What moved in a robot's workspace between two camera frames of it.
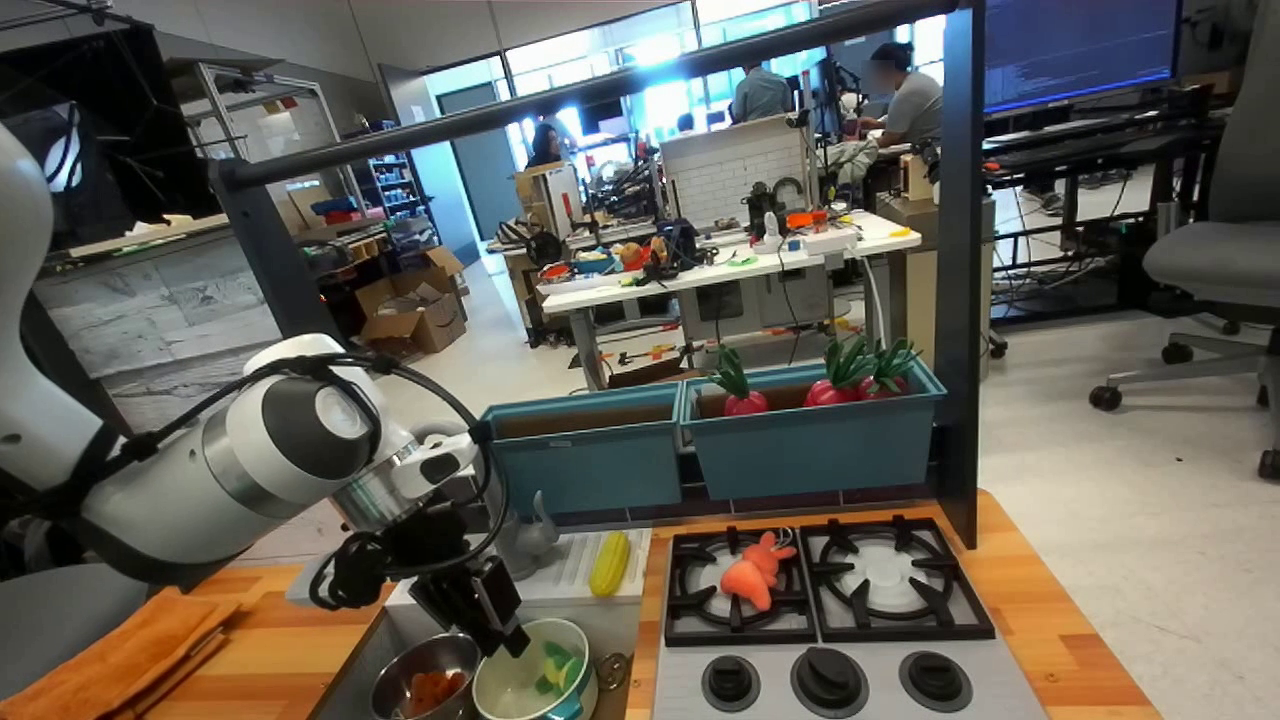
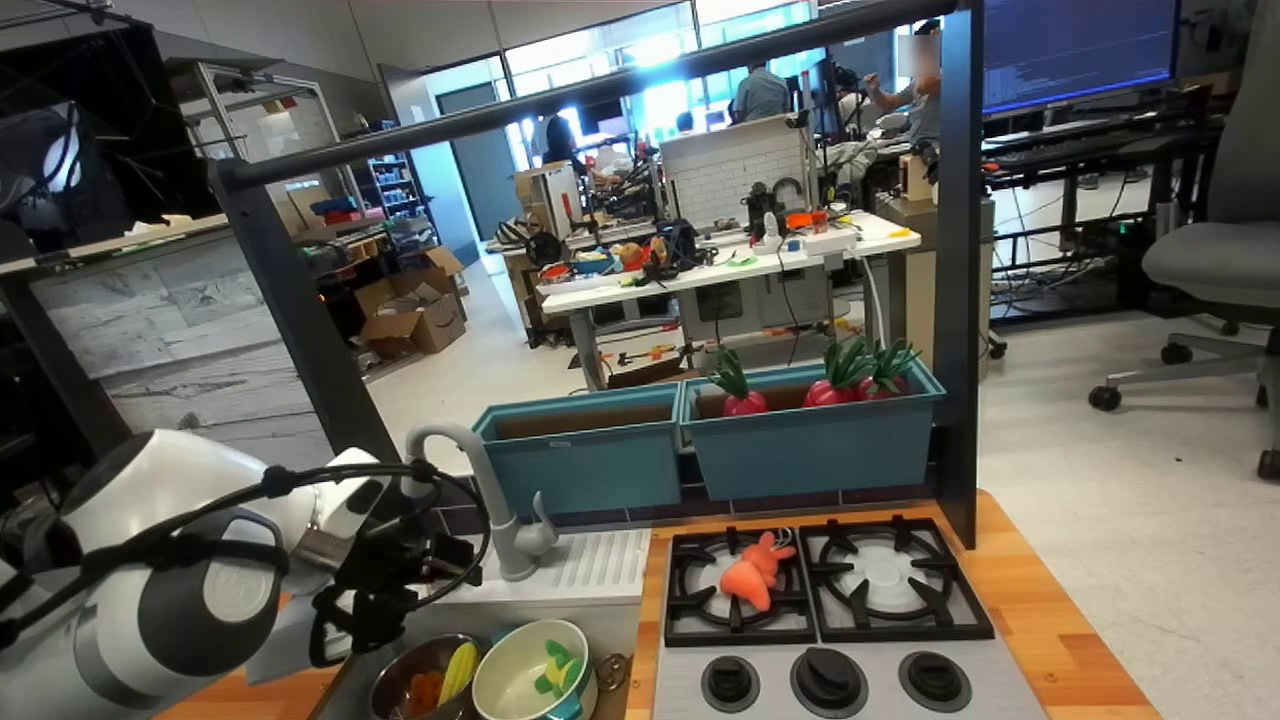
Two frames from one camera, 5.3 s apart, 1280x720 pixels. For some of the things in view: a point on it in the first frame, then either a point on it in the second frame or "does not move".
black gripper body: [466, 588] to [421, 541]
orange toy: [754, 573] does not move
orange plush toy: [435, 688] does not move
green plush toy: [562, 671] does not move
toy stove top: [867, 620] does not move
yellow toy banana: [609, 567] to [456, 675]
